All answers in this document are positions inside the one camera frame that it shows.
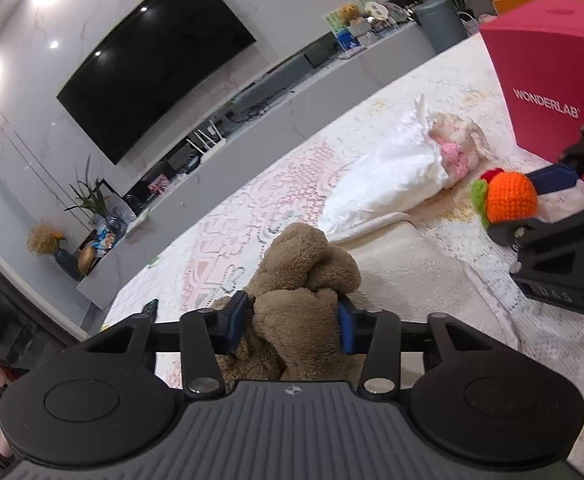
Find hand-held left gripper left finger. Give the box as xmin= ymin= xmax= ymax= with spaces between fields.
xmin=79 ymin=290 xmax=251 ymax=396

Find lace tablecloth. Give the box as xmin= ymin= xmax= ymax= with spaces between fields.
xmin=104 ymin=35 xmax=584 ymax=476

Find brown round bread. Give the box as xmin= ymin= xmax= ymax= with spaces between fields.
xmin=78 ymin=242 xmax=97 ymax=276

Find white round fan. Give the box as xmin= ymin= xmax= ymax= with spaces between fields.
xmin=364 ymin=0 xmax=390 ymax=23

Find pink crocheted toy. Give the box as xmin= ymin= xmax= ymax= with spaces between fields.
xmin=429 ymin=112 xmax=488 ymax=186

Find black wall television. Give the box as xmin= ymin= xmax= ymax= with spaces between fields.
xmin=56 ymin=0 xmax=257 ymax=166

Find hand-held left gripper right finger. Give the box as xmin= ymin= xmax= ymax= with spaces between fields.
xmin=336 ymin=295 xmax=515 ymax=396

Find grey trash can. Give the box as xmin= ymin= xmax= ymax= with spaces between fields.
xmin=414 ymin=0 xmax=468 ymax=53

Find white cloth bag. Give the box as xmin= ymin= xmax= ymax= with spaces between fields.
xmin=317 ymin=94 xmax=488 ymax=241

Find black set-top box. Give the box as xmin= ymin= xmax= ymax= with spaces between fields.
xmin=167 ymin=145 xmax=203 ymax=171

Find green potted plant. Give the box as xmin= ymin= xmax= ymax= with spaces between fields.
xmin=66 ymin=155 xmax=110 ymax=221

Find black console cables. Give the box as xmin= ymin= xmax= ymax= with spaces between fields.
xmin=242 ymin=102 xmax=283 ymax=116

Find brown plush toy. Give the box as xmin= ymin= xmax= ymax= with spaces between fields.
xmin=207 ymin=222 xmax=363 ymax=396

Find dark vase with dried flowers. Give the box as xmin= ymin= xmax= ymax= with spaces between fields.
xmin=26 ymin=217 xmax=85 ymax=281

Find red plastic box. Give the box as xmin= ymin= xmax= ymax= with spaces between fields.
xmin=479 ymin=0 xmax=584 ymax=196

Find snack packets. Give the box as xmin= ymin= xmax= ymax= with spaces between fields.
xmin=94 ymin=220 xmax=122 ymax=251

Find green printed board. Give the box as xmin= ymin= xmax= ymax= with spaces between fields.
xmin=324 ymin=0 xmax=377 ymax=41

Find white marble tv console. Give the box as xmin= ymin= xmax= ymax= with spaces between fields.
xmin=76 ymin=20 xmax=437 ymax=311

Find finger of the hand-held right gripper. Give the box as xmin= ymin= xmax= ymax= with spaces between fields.
xmin=487 ymin=200 xmax=584 ymax=253
xmin=527 ymin=114 xmax=584 ymax=196

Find white router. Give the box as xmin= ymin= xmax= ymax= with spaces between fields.
xmin=187 ymin=117 xmax=227 ymax=153

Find orange crocheted ball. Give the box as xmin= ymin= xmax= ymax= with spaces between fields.
xmin=471 ymin=170 xmax=539 ymax=231

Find small teddy bear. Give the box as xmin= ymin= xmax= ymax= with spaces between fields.
xmin=339 ymin=2 xmax=365 ymax=26

